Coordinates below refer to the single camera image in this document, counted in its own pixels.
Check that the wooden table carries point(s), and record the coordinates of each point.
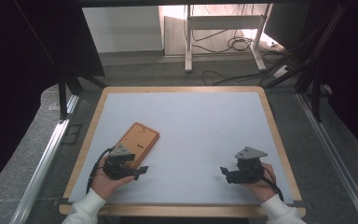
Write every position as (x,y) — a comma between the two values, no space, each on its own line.
(180,211)

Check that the black floor outlet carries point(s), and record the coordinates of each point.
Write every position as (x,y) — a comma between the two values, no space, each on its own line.
(72,133)

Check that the aluminium rail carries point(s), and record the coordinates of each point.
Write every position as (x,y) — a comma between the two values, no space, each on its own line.
(335,155)
(43,165)

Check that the person's right hand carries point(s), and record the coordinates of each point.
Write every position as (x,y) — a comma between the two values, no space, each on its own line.
(267,186)

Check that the wooden photo frame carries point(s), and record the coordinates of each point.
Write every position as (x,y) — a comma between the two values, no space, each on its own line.
(141,138)

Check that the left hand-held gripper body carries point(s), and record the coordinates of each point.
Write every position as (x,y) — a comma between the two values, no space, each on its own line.
(119,163)

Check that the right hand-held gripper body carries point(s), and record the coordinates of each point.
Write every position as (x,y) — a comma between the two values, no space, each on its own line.
(248,171)

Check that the white desk frame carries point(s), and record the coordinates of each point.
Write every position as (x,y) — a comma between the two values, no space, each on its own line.
(223,22)

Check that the black curtain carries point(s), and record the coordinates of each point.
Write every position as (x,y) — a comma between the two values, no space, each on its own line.
(15,77)
(354,71)

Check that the black metal stand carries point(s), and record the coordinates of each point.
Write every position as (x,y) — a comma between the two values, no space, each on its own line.
(63,93)
(316,93)

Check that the white table mat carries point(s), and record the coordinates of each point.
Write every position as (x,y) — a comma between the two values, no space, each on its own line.
(192,130)

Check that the white board panel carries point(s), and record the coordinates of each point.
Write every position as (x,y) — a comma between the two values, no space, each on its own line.
(121,29)

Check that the white power strip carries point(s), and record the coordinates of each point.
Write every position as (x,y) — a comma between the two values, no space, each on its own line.
(282,71)

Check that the person's left hand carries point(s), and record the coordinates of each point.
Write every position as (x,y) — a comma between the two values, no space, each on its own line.
(105,185)

